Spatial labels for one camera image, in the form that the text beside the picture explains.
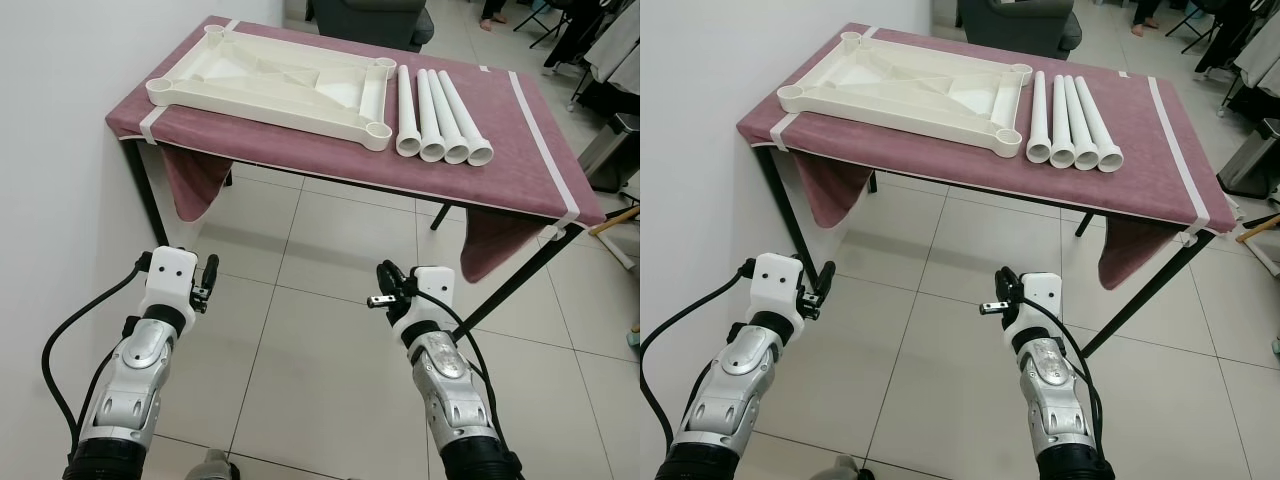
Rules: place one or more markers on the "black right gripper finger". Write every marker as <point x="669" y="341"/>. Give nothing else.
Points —
<point x="390" y="275"/>
<point x="1004" y="281"/>

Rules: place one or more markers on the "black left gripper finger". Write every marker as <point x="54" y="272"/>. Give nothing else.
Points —
<point x="827" y="278"/>
<point x="212" y="270"/>

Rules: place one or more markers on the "white plastic children table top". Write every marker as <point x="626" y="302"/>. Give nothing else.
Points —
<point x="900" y="95"/>
<point x="270" y="100"/>

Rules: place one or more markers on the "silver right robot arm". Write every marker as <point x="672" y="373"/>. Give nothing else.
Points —
<point x="450" y="390"/>
<point x="1050" y="400"/>

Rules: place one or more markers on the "mauve tablecloth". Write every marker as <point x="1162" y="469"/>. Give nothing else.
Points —
<point x="1130" y="190"/>
<point x="500" y="180"/>

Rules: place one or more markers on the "grey robot left foot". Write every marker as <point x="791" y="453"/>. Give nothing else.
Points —
<point x="845" y="468"/>
<point x="210" y="465"/>

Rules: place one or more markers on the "grey metal pedal bin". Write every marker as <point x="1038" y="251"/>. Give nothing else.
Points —
<point x="615" y="150"/>
<point x="1255" y="160"/>

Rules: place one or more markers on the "dark grey armchair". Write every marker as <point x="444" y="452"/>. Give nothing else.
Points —
<point x="1020" y="30"/>
<point x="370" y="25"/>

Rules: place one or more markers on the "person's leg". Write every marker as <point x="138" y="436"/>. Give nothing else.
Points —
<point x="1143" y="27"/>
<point x="492" y="22"/>

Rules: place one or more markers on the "dark hanging clothes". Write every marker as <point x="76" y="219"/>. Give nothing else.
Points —
<point x="1215" y="55"/>
<point x="570" y="40"/>

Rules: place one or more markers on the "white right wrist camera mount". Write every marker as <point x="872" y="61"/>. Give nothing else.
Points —
<point x="435" y="285"/>
<point x="1042" y="292"/>

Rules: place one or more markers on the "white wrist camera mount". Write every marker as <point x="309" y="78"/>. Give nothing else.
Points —
<point x="1042" y="292"/>
<point x="778" y="285"/>
<point x="435" y="285"/>
<point x="168" y="280"/>

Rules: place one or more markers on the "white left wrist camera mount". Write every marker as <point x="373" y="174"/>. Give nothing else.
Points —
<point x="778" y="285"/>
<point x="168" y="280"/>

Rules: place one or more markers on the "black metal table frame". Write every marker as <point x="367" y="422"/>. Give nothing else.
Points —
<point x="777" y="200"/>
<point x="146" y="195"/>

